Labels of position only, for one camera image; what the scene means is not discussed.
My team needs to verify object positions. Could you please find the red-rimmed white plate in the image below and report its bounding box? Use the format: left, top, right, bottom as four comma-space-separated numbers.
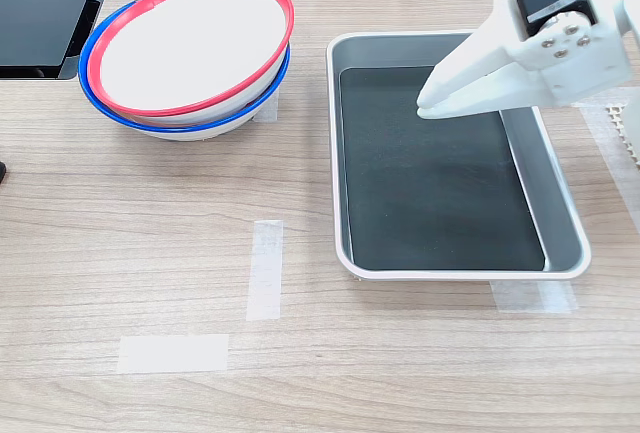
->
87, 0, 295, 129

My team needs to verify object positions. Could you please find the pale perforated plate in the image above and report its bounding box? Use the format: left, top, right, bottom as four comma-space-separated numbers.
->
604, 104, 640, 164

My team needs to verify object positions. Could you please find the steel tray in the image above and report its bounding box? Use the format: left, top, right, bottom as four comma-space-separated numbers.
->
326, 29, 593, 282

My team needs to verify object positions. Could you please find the black mat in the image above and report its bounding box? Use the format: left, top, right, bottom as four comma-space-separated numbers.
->
338, 65, 547, 273

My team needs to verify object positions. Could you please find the short white tape strip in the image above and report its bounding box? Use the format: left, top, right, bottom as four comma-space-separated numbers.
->
251, 86, 280, 124

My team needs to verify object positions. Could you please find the blue-rimmed white plate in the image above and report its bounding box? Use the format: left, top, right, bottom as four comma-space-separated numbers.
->
78, 0, 292, 143

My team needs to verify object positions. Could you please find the long narrow white tape strip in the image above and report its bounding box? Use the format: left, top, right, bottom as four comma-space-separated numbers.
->
245, 219, 285, 322

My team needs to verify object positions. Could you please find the wide white tape strip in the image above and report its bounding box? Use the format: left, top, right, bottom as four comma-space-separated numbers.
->
117, 333, 230, 375

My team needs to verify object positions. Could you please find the black flat electronic device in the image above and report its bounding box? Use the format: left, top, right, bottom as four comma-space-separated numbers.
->
0, 0, 121, 80

